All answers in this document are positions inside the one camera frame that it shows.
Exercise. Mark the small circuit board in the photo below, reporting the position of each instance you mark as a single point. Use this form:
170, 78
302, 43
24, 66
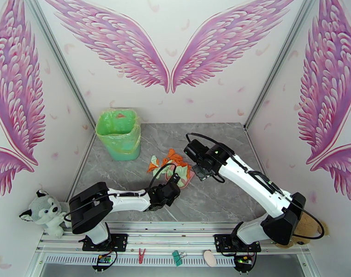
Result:
103, 260
243, 261

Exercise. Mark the green plastic trash bin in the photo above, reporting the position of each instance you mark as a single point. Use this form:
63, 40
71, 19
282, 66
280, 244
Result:
126, 155

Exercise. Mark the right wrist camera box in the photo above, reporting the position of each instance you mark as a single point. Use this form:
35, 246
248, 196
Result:
194, 149

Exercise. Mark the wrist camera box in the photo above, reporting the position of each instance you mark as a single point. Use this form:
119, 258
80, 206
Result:
194, 149
175, 179

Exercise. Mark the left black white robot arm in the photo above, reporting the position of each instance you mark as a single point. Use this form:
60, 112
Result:
88, 207

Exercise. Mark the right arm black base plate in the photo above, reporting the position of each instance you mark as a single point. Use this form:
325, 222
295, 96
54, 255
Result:
221, 243

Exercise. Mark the pink oval pad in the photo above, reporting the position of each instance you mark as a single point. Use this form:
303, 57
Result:
210, 258

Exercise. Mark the pink plastic dustpan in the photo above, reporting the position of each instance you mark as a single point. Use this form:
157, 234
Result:
191, 177

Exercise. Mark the green binder clip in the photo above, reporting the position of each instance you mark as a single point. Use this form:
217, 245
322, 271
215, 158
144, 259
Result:
177, 257

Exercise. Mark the right small circuit board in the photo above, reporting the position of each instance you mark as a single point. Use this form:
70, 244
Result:
243, 261

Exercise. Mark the aluminium frame post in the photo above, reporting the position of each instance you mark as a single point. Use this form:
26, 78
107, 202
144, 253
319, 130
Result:
282, 59
60, 59

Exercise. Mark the left small circuit board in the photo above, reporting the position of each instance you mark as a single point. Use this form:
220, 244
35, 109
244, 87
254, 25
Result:
103, 260

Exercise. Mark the brown plush bear toy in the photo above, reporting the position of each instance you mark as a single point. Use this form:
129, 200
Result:
308, 224

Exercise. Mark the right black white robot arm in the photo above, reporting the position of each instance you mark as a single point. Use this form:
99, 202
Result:
250, 184

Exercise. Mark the red clothespin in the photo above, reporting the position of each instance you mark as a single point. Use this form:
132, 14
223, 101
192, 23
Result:
141, 255

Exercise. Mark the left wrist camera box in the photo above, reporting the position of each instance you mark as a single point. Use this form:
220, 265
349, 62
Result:
175, 179

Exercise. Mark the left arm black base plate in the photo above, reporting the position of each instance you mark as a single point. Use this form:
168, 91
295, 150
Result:
119, 241

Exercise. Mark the green paper scrap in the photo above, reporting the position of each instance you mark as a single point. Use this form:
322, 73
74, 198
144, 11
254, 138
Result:
181, 178
161, 171
155, 161

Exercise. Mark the grey white husky plush toy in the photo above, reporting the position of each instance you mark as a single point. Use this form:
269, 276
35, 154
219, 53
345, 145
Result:
45, 211

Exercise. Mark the aluminium mounting rail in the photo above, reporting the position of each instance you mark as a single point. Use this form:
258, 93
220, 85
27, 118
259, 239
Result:
169, 235

